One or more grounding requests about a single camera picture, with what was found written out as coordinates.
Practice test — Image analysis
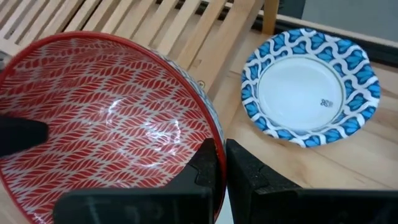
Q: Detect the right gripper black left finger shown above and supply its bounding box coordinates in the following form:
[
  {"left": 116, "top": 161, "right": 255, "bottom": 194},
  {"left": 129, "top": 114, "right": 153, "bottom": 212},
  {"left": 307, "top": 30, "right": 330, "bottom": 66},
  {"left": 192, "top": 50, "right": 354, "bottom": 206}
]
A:
[{"left": 52, "top": 138, "right": 219, "bottom": 224}]

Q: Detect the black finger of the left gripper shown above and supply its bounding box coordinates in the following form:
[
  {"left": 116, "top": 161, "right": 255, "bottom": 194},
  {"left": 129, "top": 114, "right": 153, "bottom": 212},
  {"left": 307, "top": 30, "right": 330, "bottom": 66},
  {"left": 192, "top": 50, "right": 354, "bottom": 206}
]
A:
[
  {"left": 0, "top": 50, "right": 12, "bottom": 74},
  {"left": 0, "top": 114, "right": 50, "bottom": 157}
]

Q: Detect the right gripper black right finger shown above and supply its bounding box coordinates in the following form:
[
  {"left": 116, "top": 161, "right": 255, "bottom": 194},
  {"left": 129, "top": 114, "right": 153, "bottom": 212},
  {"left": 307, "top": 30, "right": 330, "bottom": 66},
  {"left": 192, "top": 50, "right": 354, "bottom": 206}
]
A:
[{"left": 225, "top": 138, "right": 398, "bottom": 224}]

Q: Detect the red leaf-pattern ceramic bowl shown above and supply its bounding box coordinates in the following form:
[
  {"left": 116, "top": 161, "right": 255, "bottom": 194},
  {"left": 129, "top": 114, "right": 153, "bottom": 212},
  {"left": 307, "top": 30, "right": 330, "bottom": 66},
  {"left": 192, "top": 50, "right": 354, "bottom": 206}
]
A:
[{"left": 0, "top": 30, "right": 227, "bottom": 224}]

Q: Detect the blue white patterned paper bowl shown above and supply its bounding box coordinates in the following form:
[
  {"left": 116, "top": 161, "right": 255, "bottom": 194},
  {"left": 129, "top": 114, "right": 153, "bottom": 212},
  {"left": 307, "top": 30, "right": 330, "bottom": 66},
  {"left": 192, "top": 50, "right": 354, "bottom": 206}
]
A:
[{"left": 240, "top": 27, "right": 382, "bottom": 148}]

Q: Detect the slatted wooden shelf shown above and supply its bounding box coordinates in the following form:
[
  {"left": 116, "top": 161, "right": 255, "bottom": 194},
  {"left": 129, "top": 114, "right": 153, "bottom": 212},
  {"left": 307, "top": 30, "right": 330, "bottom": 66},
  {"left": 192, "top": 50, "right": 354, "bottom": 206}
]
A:
[{"left": 0, "top": 0, "right": 280, "bottom": 101}]

